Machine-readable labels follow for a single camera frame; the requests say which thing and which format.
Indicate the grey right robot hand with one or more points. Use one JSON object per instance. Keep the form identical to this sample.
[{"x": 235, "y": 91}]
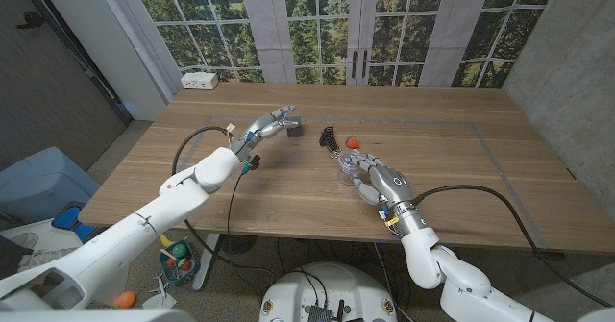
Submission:
[{"x": 389, "y": 182}]

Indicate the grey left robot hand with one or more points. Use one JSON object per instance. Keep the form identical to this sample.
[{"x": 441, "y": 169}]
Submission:
[{"x": 262, "y": 129}]

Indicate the clear glass hinged jar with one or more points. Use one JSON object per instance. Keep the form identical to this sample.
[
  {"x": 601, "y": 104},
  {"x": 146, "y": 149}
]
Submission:
[{"x": 347, "y": 173}]

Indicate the black hair claw clip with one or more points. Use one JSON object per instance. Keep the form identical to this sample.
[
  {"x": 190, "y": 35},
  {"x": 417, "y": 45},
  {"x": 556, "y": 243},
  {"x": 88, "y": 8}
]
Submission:
[{"x": 329, "y": 139}]

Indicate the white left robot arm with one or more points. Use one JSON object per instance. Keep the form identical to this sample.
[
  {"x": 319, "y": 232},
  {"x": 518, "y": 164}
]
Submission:
[{"x": 144, "y": 221}]

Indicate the white robot shoulder bar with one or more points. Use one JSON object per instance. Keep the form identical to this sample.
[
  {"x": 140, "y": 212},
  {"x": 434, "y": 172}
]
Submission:
[{"x": 96, "y": 316}]

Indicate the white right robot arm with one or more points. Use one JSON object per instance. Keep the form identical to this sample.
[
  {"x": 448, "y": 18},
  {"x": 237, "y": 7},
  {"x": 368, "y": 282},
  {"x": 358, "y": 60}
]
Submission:
[{"x": 423, "y": 255}]

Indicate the dark grey cube block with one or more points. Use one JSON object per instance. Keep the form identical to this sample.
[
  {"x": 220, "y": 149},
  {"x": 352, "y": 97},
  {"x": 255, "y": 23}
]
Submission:
[{"x": 295, "y": 131}]

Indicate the small orange red piece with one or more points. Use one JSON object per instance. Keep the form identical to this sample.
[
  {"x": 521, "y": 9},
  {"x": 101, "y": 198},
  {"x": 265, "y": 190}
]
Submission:
[{"x": 353, "y": 142}]

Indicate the white power strip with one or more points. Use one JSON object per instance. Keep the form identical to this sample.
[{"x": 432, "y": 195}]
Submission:
[{"x": 199, "y": 80}]

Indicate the printed window forest backdrop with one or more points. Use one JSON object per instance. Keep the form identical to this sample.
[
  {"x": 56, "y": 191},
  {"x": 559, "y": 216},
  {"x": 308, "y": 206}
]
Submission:
[{"x": 269, "y": 24}]

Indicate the white round robot torso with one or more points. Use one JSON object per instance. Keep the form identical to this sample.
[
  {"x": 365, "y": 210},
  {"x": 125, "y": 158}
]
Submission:
[{"x": 331, "y": 283}]

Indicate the black round vent disc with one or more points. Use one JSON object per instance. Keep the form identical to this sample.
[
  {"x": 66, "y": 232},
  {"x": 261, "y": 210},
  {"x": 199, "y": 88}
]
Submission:
[{"x": 238, "y": 244}]

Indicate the white table leg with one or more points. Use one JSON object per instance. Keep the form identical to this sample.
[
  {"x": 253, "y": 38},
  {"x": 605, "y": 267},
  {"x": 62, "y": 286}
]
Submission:
[{"x": 206, "y": 264}]

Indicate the basket of colourful toys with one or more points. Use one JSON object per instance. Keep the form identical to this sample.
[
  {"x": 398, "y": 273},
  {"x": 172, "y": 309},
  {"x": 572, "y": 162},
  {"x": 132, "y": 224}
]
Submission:
[{"x": 180, "y": 262}]

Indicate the white toy airplane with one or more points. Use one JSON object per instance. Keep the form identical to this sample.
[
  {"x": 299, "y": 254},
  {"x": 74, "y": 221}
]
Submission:
[{"x": 161, "y": 293}]

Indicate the orange ball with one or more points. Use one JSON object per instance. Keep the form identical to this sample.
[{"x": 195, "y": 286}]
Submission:
[{"x": 126, "y": 299}]

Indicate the blue grey plastic bin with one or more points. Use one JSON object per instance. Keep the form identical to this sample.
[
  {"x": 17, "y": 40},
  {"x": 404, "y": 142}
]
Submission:
[{"x": 43, "y": 182}]

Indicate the white floor platform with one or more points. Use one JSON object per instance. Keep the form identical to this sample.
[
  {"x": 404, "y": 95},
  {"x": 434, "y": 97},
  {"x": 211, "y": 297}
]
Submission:
[{"x": 48, "y": 233}]

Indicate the grey white sneaker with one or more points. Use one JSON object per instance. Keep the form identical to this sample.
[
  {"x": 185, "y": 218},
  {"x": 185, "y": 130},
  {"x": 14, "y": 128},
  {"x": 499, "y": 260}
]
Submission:
[
  {"x": 48, "y": 257},
  {"x": 26, "y": 239}
]

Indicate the person dark trouser leg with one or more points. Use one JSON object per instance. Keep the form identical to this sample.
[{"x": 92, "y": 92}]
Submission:
[{"x": 12, "y": 262}]

